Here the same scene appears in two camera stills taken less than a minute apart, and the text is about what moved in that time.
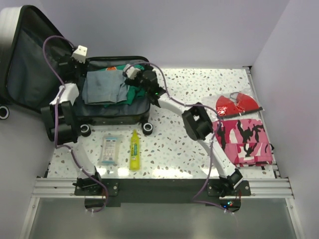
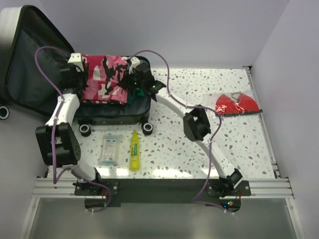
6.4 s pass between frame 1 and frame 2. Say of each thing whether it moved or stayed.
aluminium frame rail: stayed
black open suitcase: stayed
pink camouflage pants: moved
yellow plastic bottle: stayed
